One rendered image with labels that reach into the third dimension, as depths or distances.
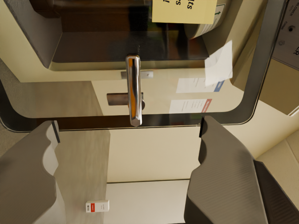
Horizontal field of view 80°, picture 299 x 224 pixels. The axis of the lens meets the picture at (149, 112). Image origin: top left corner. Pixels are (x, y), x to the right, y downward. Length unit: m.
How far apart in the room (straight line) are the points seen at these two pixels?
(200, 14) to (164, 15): 0.04
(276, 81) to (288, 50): 0.06
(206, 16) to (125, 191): 3.02
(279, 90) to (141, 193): 2.87
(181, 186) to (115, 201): 1.06
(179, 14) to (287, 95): 0.27
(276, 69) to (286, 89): 0.04
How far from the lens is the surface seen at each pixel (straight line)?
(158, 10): 0.25
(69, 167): 0.73
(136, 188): 3.15
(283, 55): 0.38
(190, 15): 0.25
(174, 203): 3.14
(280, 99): 0.43
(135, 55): 0.20
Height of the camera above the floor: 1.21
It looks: 2 degrees up
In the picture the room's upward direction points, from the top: 88 degrees clockwise
